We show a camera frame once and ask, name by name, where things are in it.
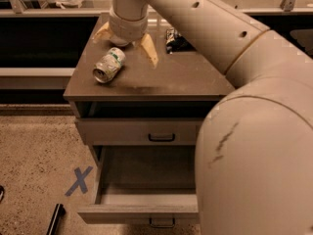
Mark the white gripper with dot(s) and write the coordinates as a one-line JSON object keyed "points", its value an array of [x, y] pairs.
{"points": [[126, 30]]}

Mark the green white 7up can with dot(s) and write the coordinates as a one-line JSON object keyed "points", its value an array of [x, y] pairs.
{"points": [[109, 65]]}

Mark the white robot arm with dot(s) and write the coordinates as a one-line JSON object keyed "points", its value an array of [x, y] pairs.
{"points": [[254, 153]]}

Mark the grey drawer cabinet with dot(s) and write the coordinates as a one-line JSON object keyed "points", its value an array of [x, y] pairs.
{"points": [[182, 85]]}

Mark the open lower drawer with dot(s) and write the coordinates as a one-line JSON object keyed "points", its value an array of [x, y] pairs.
{"points": [[152, 185]]}

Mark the white ceramic bowl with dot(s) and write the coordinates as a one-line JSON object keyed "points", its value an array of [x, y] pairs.
{"points": [[116, 41]]}

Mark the crumpled blue chip bag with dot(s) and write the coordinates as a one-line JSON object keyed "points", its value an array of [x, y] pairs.
{"points": [[175, 42]]}

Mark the blue tape cross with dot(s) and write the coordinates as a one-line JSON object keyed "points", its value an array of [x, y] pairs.
{"points": [[79, 182]]}

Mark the black bar lower left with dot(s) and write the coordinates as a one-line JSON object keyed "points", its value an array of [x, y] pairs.
{"points": [[59, 212]]}

